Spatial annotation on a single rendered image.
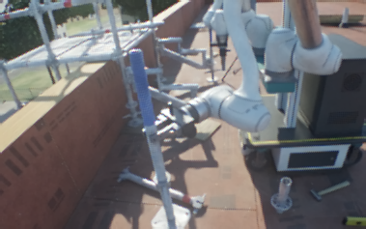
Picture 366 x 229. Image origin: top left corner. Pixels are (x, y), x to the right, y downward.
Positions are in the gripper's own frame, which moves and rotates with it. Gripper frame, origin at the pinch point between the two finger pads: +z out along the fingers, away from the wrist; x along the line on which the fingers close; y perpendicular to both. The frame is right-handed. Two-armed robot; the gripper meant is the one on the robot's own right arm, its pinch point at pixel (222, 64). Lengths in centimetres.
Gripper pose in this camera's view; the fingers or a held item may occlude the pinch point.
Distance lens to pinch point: 175.3
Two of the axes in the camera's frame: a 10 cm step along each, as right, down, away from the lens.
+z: 1.0, 8.5, 5.1
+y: 9.9, -0.4, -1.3
